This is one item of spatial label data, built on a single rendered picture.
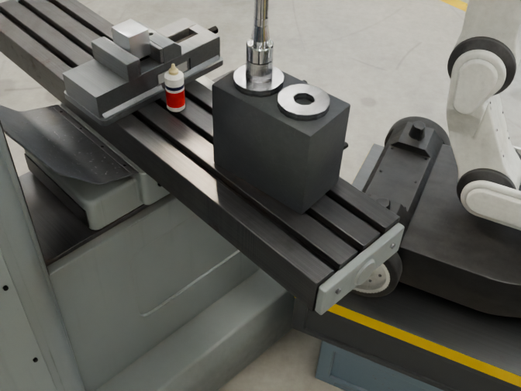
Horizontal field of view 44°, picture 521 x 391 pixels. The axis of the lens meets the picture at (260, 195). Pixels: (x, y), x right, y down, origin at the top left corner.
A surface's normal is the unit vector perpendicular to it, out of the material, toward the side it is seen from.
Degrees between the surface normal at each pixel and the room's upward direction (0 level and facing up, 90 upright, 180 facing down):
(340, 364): 90
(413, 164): 0
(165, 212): 90
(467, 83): 90
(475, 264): 0
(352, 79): 0
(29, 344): 88
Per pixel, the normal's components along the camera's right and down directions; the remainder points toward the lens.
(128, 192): 0.69, 0.52
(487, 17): -0.43, 0.62
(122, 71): -0.69, 0.49
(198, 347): 0.04, -0.71
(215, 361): 0.65, 0.22
